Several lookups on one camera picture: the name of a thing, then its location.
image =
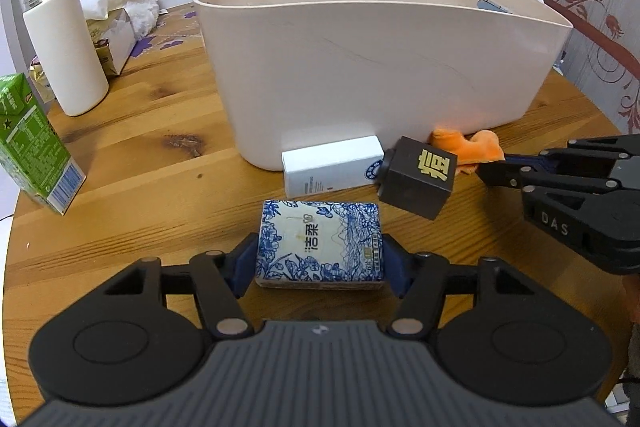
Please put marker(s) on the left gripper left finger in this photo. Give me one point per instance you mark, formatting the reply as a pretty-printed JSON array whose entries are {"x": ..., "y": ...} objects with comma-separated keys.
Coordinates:
[{"x": 219, "y": 281}]

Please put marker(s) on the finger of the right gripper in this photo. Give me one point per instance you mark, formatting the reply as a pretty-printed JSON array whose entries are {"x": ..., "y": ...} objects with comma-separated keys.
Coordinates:
[
  {"x": 575, "y": 154},
  {"x": 491, "y": 175}
]

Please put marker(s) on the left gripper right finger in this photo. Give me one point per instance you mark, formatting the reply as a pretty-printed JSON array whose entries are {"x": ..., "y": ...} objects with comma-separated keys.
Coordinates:
[{"x": 418, "y": 281}]

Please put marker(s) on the orange cloth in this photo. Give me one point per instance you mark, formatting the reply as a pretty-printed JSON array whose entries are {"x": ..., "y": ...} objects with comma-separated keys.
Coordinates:
[{"x": 482, "y": 148}]

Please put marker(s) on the black cube gold character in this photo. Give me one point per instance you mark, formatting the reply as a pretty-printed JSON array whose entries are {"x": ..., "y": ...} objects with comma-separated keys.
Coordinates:
[{"x": 416, "y": 177}]

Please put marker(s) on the blue white tissue pack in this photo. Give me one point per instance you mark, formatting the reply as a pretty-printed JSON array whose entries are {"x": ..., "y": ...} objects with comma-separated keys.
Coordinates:
[{"x": 320, "y": 245}]

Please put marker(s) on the white rectangular box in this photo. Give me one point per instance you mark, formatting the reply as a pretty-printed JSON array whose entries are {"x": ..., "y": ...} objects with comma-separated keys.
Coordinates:
[{"x": 332, "y": 166}]

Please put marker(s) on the beige plastic storage basket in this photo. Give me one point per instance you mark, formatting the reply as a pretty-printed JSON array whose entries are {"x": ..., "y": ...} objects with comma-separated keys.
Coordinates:
[{"x": 298, "y": 73}]

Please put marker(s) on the green drink carton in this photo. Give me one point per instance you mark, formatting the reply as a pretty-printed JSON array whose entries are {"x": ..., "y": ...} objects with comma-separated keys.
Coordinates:
[{"x": 31, "y": 152}]

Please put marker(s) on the tissue box with paper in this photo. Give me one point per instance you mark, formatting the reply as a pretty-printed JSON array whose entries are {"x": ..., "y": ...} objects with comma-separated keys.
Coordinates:
[{"x": 113, "y": 40}]

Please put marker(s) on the white thermos bottle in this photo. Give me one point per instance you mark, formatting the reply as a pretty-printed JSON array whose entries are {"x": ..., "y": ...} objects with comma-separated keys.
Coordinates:
[{"x": 66, "y": 53}]

